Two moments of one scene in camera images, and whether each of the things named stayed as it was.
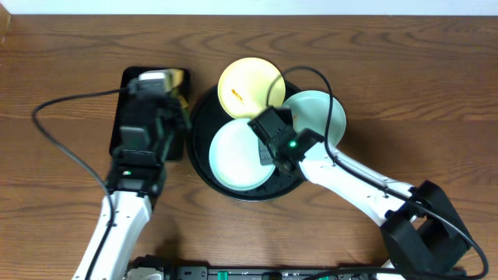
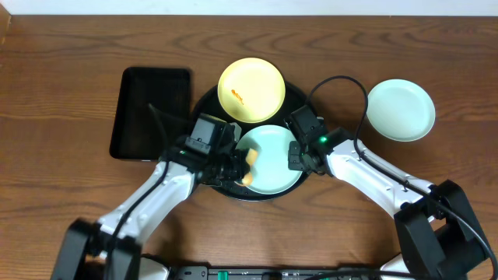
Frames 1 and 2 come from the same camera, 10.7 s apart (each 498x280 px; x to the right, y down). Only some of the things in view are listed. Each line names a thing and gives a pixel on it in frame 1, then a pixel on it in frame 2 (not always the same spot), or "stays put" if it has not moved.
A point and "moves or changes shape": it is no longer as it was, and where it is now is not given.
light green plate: (234, 156) moves or changes shape
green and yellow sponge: (173, 79) to (251, 158)
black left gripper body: (156, 100) to (236, 168)
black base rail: (250, 273) stays put
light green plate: (310, 110) to (400, 110)
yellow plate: (249, 85) stays put
